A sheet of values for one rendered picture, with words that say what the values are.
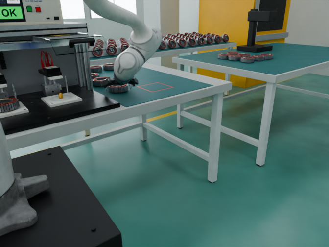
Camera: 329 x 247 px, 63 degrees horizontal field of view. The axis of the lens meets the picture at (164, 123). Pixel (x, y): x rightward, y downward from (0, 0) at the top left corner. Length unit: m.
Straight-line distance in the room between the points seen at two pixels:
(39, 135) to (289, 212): 1.50
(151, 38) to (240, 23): 3.36
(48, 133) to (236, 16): 3.82
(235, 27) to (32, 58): 3.49
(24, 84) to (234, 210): 1.43
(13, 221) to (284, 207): 1.67
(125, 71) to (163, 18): 4.02
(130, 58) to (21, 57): 0.64
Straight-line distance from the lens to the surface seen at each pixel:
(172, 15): 5.29
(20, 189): 0.59
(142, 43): 1.24
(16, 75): 1.60
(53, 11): 1.50
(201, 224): 1.72
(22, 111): 1.30
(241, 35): 4.51
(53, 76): 1.43
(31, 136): 1.14
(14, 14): 1.46
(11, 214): 0.56
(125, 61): 1.17
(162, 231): 1.67
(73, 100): 1.35
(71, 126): 1.18
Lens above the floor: 1.17
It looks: 23 degrees down
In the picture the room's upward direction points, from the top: 1 degrees counter-clockwise
